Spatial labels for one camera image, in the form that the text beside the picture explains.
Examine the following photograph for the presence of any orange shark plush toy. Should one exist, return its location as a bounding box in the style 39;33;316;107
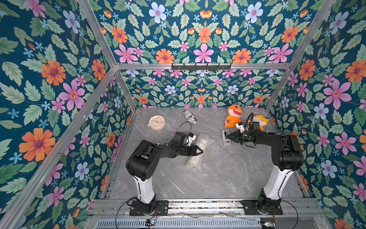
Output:
225;105;243;128

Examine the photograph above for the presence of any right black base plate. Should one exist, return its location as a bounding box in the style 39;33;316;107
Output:
240;199;283;215

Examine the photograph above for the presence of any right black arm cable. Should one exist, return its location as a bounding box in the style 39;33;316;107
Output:
278;197;299;229

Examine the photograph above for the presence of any pink round alarm clock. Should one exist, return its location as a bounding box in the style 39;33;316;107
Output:
147;115;166;131

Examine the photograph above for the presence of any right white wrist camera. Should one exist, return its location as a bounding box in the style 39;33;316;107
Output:
235;123;246;133

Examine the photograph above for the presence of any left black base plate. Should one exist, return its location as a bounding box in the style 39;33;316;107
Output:
129;200;169;216

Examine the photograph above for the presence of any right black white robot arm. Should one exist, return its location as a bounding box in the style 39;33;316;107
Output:
224;130;304;215

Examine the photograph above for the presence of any white slotted cable duct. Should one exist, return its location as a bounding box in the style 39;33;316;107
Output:
96;218;262;229

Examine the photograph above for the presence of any white grey remote device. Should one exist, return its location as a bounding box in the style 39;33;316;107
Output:
222;129;231;147

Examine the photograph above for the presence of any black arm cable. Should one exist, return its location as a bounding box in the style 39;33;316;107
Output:
115;197;138;229
278;197;299;229

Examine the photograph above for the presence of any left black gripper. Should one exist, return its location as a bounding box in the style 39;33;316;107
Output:
178;145;203;157

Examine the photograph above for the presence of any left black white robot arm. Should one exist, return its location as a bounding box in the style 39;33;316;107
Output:
126;132;204;215

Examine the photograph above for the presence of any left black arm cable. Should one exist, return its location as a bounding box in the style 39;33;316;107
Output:
115;197;138;229

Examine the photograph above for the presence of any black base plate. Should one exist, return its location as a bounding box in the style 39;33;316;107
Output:
129;200;169;216
240;199;283;215

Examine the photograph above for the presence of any aluminium front rail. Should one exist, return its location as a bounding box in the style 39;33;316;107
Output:
88;198;326;218

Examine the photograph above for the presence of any silver toy car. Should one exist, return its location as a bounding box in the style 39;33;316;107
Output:
183;110;197;125

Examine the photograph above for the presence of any yellow shark plush toy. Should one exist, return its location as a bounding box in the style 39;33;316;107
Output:
246;115;269;131

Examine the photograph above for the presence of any clear bubble wrap sheet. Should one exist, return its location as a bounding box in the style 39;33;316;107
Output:
186;134;214;169

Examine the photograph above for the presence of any black hook rail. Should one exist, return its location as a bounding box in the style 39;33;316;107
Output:
171;63;232;71

